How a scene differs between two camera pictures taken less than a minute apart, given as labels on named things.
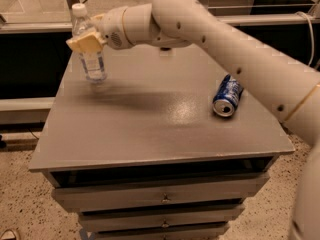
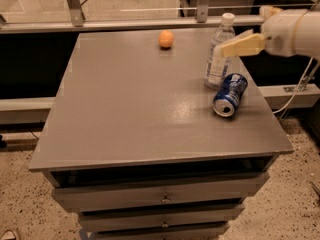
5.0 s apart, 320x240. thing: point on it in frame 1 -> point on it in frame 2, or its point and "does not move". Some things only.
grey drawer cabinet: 169,146 does not move
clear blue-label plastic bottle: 93,60 -> 217,67
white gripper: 112,28 -> 279,34
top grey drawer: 160,194 does not move
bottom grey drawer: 193,233 does not move
